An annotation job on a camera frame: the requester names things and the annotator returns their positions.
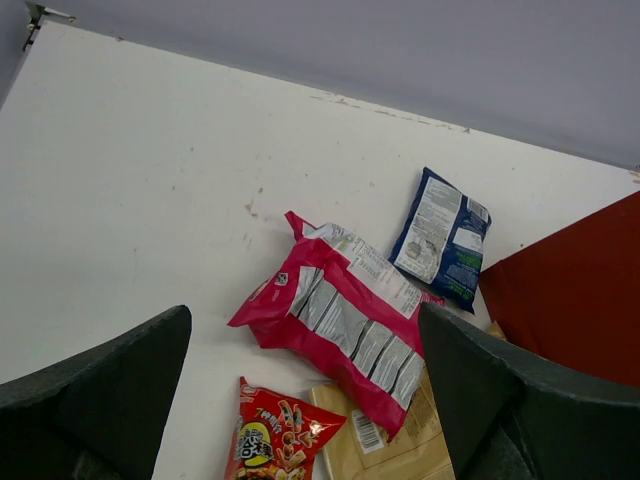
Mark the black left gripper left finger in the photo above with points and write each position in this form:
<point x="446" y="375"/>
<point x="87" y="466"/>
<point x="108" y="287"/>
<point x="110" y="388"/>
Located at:
<point x="99" y="414"/>

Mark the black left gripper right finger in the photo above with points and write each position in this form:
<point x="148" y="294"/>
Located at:
<point x="507" y="413"/>

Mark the red brown paper bag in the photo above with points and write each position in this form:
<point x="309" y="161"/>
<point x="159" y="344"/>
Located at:
<point x="573" y="297"/>

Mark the blue snack bag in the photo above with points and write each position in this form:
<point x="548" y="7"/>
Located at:
<point x="441" y="244"/>

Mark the pink chips bag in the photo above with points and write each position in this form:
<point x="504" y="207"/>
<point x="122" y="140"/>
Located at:
<point x="342" y="306"/>

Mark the tan kraft snack bag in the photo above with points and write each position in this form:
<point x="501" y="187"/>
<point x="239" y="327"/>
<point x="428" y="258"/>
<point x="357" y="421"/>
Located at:
<point x="362" y="450"/>

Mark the red rice cracker bag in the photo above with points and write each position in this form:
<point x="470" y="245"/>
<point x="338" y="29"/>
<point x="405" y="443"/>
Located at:
<point x="277" y="436"/>

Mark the metal table corner bracket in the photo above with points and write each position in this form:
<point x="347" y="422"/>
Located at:
<point x="37" y="14"/>

